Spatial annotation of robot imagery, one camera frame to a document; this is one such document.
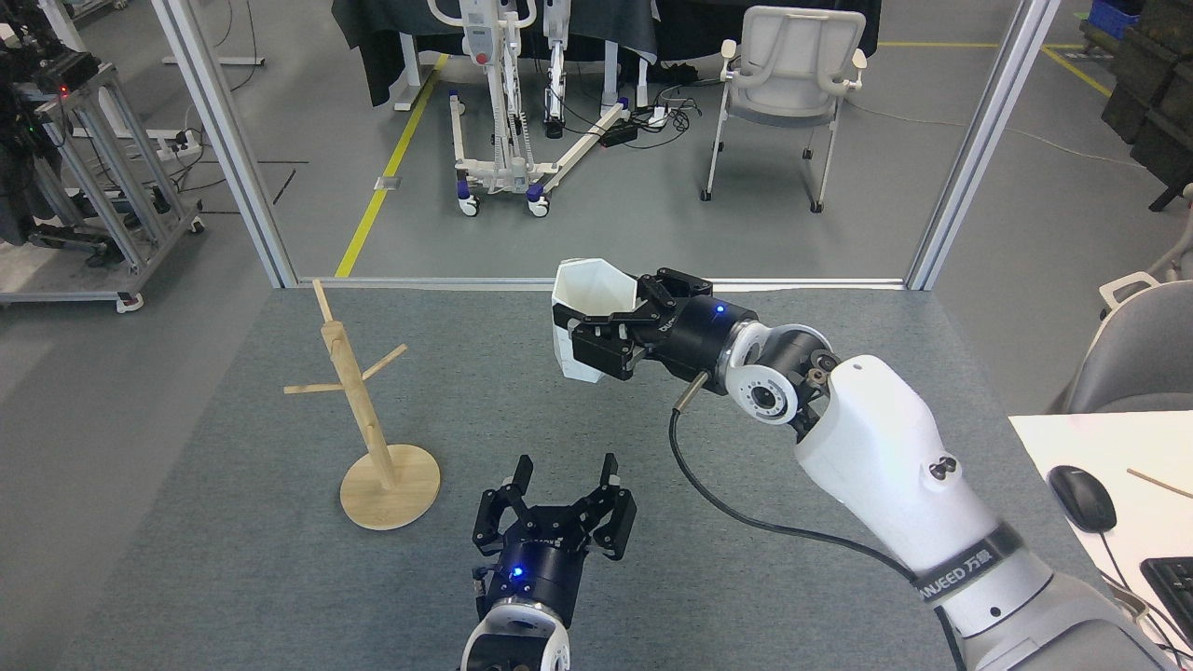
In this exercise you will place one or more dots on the white folding chair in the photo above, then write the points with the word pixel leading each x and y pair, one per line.
pixel 788 75

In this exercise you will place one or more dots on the white power strip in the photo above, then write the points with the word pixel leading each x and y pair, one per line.
pixel 655 117

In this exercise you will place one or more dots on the thin wooden stick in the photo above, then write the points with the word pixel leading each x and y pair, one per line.
pixel 1160 484

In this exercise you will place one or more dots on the white faceted cup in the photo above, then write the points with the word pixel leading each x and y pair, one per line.
pixel 592 289

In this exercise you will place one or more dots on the silver frame rail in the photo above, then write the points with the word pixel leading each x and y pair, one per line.
pixel 419 282

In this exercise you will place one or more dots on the black table cloth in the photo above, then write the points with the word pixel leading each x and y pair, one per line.
pixel 373 47

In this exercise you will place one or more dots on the dark stacked crates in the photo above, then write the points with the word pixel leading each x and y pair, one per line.
pixel 1156 93

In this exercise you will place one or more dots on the metal floor plate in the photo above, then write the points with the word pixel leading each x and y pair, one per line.
pixel 388 184

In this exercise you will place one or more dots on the black power strip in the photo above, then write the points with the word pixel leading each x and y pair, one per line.
pixel 618 136

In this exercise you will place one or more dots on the blue plastic bin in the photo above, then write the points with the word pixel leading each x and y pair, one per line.
pixel 1114 19

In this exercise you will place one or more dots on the grey metal equipment cart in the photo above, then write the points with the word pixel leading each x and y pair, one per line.
pixel 102 186

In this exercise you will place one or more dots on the white wheeled lift stand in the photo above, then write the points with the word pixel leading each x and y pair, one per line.
pixel 494 93

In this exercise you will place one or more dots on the wooden cup rack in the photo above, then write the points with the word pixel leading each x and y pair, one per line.
pixel 391 480

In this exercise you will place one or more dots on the grey office chair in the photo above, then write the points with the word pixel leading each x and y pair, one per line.
pixel 1142 359

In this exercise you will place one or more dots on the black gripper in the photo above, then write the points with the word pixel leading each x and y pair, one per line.
pixel 541 573
pixel 694 340

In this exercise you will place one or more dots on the silver frame post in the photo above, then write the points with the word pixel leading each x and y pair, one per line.
pixel 979 149
pixel 224 140

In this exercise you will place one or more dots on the white desk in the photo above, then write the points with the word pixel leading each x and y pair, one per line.
pixel 1118 443

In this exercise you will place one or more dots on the black computer mouse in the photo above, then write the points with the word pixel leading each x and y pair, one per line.
pixel 1083 499

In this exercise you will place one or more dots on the black keyboard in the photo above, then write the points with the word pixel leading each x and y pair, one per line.
pixel 1174 592

